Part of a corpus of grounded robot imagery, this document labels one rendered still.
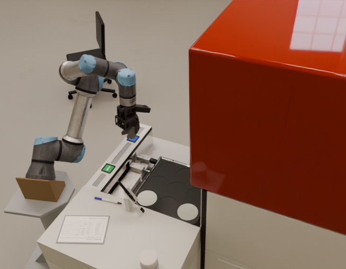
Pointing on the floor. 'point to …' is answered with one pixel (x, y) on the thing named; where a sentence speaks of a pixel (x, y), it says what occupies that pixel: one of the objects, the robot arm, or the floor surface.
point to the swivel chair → (94, 53)
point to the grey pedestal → (22, 205)
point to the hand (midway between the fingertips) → (132, 136)
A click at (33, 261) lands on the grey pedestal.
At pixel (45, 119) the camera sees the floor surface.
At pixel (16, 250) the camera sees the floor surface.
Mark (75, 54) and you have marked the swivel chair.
